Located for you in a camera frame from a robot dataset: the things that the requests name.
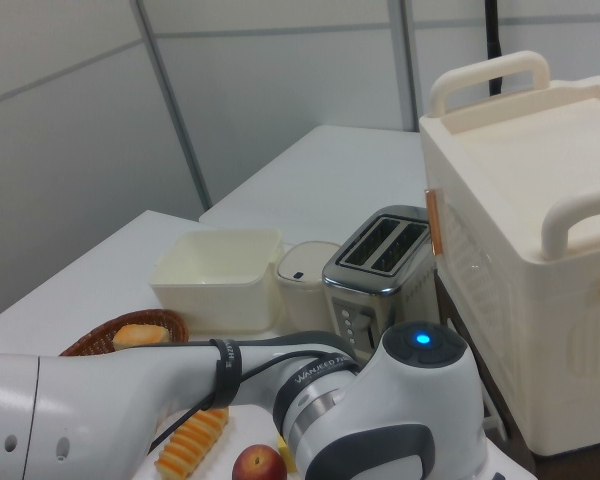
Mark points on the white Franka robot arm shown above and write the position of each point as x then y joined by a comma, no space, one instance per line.
105,400

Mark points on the yellow cube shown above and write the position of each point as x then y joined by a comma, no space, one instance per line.
284,450

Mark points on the small white lidded bin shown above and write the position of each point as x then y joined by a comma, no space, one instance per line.
305,300

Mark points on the silver cream two-slot toaster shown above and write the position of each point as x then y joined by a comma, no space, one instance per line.
360,295

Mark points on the white open plastic box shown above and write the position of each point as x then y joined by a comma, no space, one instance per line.
205,310

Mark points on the golden bread roll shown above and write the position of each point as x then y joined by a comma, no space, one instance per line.
140,334

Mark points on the brown wicker basket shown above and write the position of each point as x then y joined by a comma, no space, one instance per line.
95,335

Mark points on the red apple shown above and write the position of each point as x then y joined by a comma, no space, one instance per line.
259,465

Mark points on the orange striped bread loaf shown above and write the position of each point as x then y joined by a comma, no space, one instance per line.
190,445

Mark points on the black pole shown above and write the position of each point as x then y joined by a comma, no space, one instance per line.
492,40

